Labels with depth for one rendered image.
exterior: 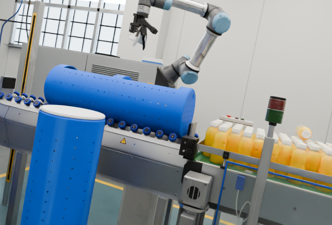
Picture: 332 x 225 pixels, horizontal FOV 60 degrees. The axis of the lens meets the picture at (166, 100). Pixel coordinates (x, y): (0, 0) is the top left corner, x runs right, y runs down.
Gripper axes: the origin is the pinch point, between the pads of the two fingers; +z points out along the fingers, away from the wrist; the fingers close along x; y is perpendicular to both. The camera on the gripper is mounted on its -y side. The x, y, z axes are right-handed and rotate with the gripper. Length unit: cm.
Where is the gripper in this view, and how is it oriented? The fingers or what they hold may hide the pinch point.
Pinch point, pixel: (139, 49)
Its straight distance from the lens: 172.0
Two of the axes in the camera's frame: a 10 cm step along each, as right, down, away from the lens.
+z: -1.9, 9.8, 0.7
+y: -9.3, -2.0, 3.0
